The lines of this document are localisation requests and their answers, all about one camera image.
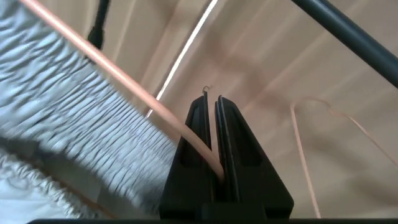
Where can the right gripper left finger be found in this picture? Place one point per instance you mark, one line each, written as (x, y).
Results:
(186, 186)

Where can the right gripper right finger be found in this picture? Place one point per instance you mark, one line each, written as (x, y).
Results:
(258, 186)

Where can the pink clothes hanger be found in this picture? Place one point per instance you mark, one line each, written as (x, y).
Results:
(124, 79)
(299, 149)

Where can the pale grey shorts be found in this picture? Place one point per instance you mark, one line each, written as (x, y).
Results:
(62, 109)

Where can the black clothes rack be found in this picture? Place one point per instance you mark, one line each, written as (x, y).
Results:
(357, 40)

